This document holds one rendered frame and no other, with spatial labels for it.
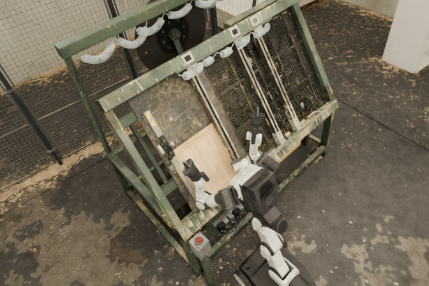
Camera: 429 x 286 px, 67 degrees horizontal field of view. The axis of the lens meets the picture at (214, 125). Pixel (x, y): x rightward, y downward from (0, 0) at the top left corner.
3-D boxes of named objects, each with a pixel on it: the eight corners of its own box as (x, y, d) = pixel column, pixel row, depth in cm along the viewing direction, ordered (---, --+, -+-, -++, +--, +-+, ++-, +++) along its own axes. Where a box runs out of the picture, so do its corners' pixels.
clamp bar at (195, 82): (237, 176, 294) (253, 180, 273) (175, 58, 261) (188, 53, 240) (244, 170, 298) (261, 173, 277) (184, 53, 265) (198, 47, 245)
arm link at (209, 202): (212, 200, 259) (227, 195, 241) (203, 213, 251) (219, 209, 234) (202, 191, 257) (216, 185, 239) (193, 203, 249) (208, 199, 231)
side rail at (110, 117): (172, 226, 268) (177, 230, 259) (101, 113, 238) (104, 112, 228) (178, 222, 271) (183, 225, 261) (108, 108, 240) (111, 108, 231)
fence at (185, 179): (198, 209, 274) (200, 210, 270) (142, 113, 248) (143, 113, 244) (203, 205, 276) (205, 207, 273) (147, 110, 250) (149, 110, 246)
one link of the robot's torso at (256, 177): (291, 200, 242) (278, 162, 228) (260, 229, 227) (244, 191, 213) (263, 188, 266) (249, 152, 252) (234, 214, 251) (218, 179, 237)
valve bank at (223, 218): (221, 245, 281) (218, 232, 264) (210, 234, 289) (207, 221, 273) (260, 209, 302) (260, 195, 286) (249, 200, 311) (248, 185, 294)
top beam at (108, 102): (102, 113, 233) (105, 112, 224) (94, 101, 230) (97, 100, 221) (294, 3, 327) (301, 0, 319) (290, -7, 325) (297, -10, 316)
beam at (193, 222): (179, 238, 271) (184, 242, 262) (172, 226, 268) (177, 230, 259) (331, 107, 366) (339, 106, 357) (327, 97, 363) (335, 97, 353)
